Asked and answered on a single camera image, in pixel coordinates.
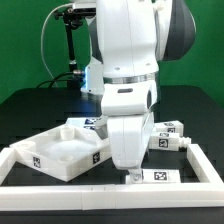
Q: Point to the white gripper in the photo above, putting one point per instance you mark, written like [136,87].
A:
[129,137]

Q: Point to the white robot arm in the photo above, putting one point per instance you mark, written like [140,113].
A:
[133,37]

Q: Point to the white marker base sheet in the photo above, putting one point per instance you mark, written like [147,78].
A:
[82,122]

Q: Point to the white U-shaped fence frame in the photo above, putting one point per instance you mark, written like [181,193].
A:
[208,192]

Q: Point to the black camera stand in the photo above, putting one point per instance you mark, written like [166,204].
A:
[73,21]

